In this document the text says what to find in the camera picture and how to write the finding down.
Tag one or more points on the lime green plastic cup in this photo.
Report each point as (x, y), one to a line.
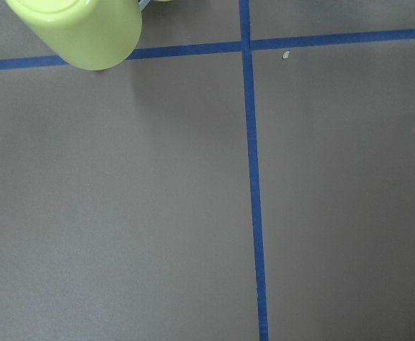
(90, 35)

